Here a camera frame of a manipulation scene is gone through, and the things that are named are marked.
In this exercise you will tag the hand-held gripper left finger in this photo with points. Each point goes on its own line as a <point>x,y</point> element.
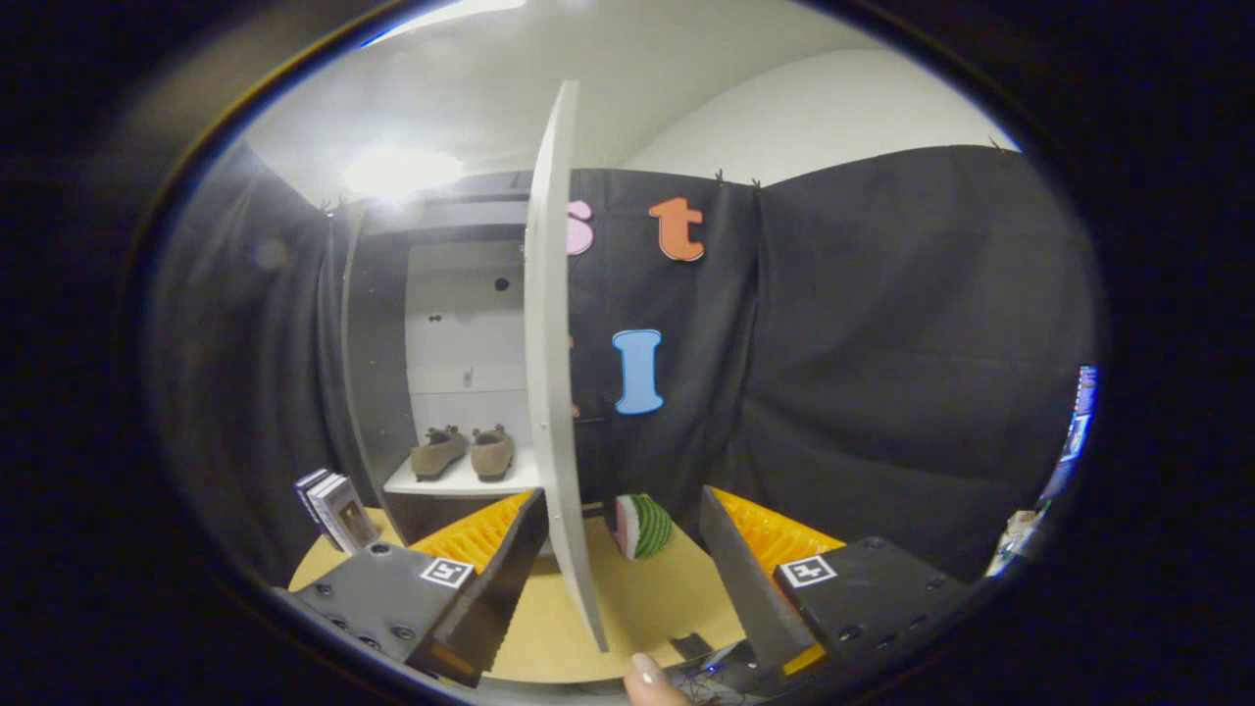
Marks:
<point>495,608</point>

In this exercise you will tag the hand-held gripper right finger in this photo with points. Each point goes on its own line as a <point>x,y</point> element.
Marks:
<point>745,588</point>

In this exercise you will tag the brown fuzzy shoe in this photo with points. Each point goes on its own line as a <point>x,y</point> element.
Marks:
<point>436,456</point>
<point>492,456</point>

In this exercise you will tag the grey shoe cabinet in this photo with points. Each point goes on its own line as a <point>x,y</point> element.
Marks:
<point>377,373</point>

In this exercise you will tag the white shoe cabinet door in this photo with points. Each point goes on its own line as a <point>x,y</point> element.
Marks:
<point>549,343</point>

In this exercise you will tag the small black block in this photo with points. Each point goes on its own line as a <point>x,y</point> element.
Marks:
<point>691,647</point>

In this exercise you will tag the watermelon slice plush toy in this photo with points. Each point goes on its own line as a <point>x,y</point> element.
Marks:
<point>647,529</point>

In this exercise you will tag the white cover book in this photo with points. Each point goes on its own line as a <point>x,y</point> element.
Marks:
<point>348,515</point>

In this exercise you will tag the dark blue book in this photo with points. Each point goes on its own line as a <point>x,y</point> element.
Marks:
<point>306,485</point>

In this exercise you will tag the pale blurry object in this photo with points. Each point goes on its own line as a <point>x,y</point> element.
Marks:
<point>1015,539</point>

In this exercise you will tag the black backdrop cloth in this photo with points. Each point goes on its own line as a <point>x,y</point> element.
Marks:
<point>882,343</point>

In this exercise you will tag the glowing computer monitor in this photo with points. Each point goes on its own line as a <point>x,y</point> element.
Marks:
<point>1079,431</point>

